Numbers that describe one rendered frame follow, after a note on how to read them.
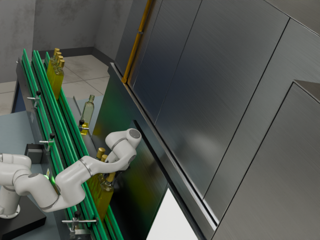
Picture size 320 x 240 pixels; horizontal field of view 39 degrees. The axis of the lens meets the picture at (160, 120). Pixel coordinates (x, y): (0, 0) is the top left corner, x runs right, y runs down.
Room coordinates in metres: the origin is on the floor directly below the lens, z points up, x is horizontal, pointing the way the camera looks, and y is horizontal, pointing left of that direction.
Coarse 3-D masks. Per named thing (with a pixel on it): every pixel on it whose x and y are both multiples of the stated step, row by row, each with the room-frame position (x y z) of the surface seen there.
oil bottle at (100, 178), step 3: (102, 174) 1.75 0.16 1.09; (99, 177) 1.74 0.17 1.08; (102, 177) 1.73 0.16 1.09; (96, 180) 1.75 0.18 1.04; (99, 180) 1.72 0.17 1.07; (102, 180) 1.72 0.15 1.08; (105, 180) 1.72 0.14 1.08; (96, 183) 1.74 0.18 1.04; (99, 183) 1.72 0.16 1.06; (96, 186) 1.73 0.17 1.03; (93, 189) 1.75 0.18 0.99; (96, 189) 1.72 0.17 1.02; (93, 192) 1.74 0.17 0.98; (96, 192) 1.71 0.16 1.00; (93, 195) 1.73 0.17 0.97; (93, 198) 1.72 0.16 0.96
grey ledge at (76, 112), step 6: (72, 102) 2.69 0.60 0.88; (72, 108) 2.61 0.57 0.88; (78, 108) 2.62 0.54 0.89; (78, 114) 2.56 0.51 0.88; (78, 120) 2.49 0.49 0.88; (84, 138) 2.32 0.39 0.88; (90, 138) 2.34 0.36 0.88; (90, 144) 2.28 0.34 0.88; (90, 150) 2.22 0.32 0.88; (90, 156) 2.16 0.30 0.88; (96, 156) 2.18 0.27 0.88
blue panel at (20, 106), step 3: (18, 93) 2.95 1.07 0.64; (21, 93) 2.86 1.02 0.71; (18, 96) 2.93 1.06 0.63; (21, 96) 2.84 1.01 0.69; (18, 99) 2.91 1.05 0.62; (21, 99) 2.83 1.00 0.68; (18, 102) 2.89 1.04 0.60; (21, 102) 2.81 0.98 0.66; (18, 105) 2.88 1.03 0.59; (21, 105) 2.79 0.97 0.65; (24, 105) 2.72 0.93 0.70; (15, 108) 2.94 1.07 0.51; (18, 108) 2.86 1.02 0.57; (21, 108) 2.78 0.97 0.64; (24, 108) 2.71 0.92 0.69; (15, 111) 2.92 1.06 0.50; (18, 111) 2.85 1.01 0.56
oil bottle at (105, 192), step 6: (102, 186) 1.68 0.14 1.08; (108, 186) 1.68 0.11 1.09; (102, 192) 1.66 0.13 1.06; (108, 192) 1.67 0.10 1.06; (96, 198) 1.69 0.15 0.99; (102, 198) 1.66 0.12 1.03; (108, 198) 1.68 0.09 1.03; (96, 204) 1.67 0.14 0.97; (102, 204) 1.67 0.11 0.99; (108, 204) 1.68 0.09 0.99; (102, 210) 1.67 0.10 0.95; (102, 216) 1.68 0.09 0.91
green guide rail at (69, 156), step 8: (40, 72) 2.80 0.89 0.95; (40, 80) 2.76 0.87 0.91; (48, 88) 2.60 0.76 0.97; (48, 96) 2.54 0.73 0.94; (48, 104) 2.50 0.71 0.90; (56, 112) 2.34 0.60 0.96; (56, 120) 2.30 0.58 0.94; (56, 128) 2.27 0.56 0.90; (64, 136) 2.13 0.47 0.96; (64, 144) 2.11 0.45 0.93; (64, 152) 2.07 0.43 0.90; (72, 160) 1.95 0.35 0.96; (88, 200) 1.69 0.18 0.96; (88, 208) 1.66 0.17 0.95; (88, 216) 1.64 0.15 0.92; (88, 224) 1.61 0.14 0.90
